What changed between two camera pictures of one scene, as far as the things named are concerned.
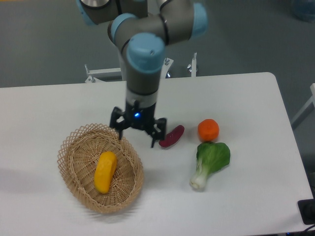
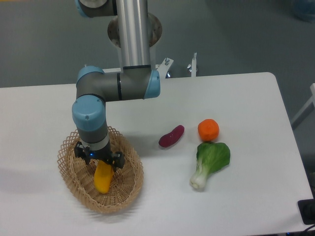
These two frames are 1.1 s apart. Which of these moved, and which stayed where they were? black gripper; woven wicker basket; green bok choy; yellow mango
Moved: black gripper
Stayed: yellow mango; green bok choy; woven wicker basket
